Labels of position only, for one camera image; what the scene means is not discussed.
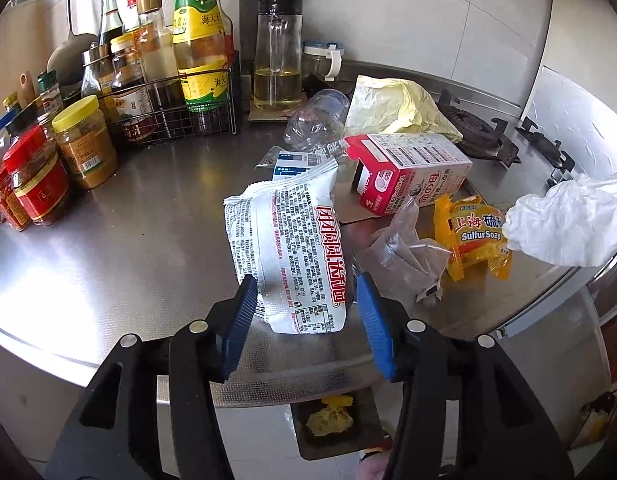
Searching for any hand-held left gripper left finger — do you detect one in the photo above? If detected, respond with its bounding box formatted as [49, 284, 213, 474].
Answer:
[43, 274, 259, 480]

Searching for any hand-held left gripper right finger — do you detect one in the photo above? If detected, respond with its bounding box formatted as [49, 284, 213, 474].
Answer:
[355, 271, 574, 480]

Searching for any clear plastic bag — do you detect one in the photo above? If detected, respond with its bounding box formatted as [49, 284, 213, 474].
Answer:
[356, 200, 452, 306]

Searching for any dark grey trash bin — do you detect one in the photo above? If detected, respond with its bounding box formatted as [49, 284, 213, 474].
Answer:
[290, 387, 384, 461]

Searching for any silver snack packet red print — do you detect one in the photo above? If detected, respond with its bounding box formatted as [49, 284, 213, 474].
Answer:
[223, 157, 349, 335]

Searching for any clear plastic bottle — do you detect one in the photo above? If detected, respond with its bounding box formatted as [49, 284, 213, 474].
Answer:
[283, 88, 350, 153]

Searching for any white plastic bag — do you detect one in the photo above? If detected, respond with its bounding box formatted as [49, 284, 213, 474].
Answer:
[503, 170, 617, 267]

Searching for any yellow paper bag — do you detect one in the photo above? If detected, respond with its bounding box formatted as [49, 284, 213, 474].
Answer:
[345, 75, 463, 143]

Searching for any yellow soap wrapper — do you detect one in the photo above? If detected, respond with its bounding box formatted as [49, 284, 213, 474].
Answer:
[433, 195, 514, 282]

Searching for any red and white milk carton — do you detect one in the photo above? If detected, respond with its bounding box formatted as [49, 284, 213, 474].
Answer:
[343, 132, 473, 217]

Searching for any small blue and white box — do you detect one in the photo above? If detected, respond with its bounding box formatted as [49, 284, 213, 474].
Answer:
[271, 152, 329, 181]

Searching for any black gas stove grate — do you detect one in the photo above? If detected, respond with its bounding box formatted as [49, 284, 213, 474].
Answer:
[436, 89, 522, 168]

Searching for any large jar yellow lid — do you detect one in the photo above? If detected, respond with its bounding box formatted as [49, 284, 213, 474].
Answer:
[52, 95, 119, 190]

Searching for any large chili jar red lid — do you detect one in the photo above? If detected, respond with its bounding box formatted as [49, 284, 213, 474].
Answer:
[2, 125, 72, 226]

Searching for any sauce jar yellow lid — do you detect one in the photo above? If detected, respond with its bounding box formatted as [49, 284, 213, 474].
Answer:
[110, 34, 156, 141]

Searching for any small chili jar red lid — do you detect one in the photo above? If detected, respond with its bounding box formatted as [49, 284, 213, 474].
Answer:
[0, 167, 29, 232]

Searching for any glass oil dispenser black lid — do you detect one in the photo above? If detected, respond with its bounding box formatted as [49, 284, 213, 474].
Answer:
[246, 0, 305, 111]

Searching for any small glass jar white lid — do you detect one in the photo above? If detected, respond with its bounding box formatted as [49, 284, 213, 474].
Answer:
[302, 40, 343, 82]

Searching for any large bottle yellow label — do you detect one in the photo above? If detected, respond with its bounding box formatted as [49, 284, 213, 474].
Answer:
[172, 0, 230, 113]

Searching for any tall bottle gold cap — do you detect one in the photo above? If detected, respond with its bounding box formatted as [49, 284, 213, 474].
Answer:
[136, 0, 179, 111]

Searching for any glass shaker steel top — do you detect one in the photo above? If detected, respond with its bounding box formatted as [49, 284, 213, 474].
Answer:
[81, 42, 114, 106]

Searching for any spice bottle green cap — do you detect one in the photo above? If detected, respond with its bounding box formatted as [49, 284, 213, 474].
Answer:
[37, 70, 64, 116]

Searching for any grey ladle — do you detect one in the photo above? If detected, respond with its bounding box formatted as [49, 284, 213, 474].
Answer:
[47, 0, 96, 86]

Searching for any bottle with red cap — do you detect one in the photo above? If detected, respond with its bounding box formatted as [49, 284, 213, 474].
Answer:
[123, 0, 146, 33]

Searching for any dark sauce bottle orange cap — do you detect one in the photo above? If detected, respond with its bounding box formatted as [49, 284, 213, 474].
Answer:
[97, 0, 126, 51]

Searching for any black wire condiment rack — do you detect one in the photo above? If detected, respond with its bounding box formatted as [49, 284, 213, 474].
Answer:
[96, 50, 239, 148]

